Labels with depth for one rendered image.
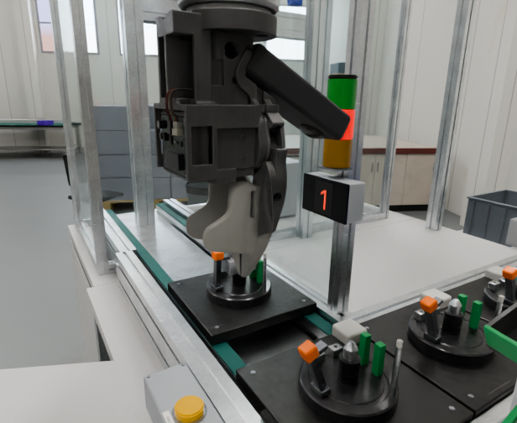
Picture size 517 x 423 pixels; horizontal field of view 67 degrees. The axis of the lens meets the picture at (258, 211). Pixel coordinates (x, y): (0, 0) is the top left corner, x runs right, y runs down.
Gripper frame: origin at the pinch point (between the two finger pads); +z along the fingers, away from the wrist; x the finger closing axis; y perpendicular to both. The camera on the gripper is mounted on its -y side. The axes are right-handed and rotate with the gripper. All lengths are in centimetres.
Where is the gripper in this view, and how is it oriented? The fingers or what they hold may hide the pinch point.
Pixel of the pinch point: (250, 260)
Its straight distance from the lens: 36.0
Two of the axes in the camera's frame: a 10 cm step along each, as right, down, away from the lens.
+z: -0.2, 9.6, 2.8
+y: -8.6, 1.3, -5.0
